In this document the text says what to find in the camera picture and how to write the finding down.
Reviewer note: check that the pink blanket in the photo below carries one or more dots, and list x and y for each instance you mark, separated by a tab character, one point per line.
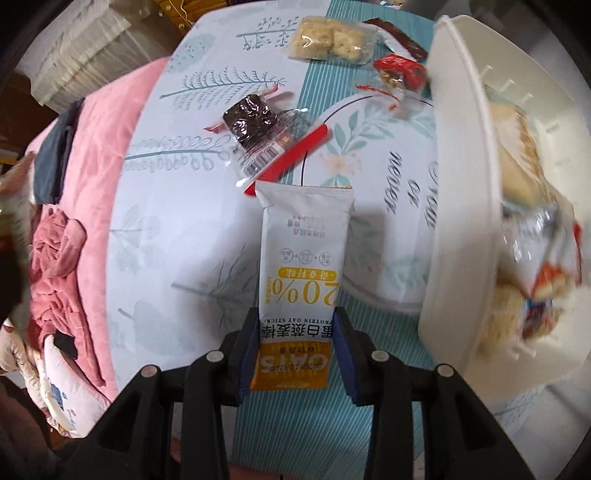
106	152

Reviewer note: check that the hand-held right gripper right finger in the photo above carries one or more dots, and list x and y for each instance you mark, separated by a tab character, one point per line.
344	357

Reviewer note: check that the large clear cracker packet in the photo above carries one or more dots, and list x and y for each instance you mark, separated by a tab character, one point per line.
512	175

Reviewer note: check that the dark brown snack clear packet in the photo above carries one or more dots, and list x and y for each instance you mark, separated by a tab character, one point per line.
249	117

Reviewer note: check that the dark red snack packet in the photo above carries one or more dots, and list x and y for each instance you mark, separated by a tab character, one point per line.
406	44

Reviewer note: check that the round cracker clear packet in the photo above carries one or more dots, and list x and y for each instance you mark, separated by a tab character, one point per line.
330	39

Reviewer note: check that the blue red snack packet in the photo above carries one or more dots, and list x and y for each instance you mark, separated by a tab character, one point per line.
540	316

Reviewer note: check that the white yellow oat bar packet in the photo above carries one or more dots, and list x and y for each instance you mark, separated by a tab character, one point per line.
300	258

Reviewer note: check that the white red snack packet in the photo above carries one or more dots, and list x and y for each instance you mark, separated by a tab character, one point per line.
545	249

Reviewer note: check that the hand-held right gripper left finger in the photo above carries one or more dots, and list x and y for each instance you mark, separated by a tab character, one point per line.
247	353

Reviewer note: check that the dark blue cloth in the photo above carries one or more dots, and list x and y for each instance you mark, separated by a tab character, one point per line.
53	157

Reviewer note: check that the leaf print tablecloth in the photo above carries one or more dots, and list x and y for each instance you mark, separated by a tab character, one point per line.
184	221

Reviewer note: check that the white knitted cover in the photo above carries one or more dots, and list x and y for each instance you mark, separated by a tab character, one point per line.
87	50

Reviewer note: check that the printed white pillow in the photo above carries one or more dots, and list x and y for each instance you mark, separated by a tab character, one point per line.
60	392

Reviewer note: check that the white plastic bin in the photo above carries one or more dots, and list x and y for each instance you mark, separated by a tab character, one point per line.
457	184

